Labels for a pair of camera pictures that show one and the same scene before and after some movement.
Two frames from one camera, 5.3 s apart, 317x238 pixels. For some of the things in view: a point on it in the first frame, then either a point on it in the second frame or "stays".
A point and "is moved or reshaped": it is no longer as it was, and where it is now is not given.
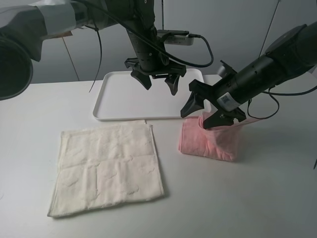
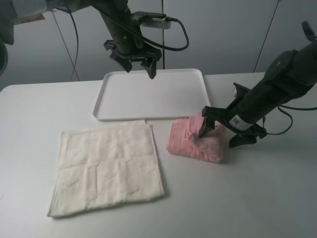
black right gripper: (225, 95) → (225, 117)
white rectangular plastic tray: (121, 96) stays
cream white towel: (103, 165) stays
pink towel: (221, 143) is moved or reshaped
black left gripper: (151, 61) → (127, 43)
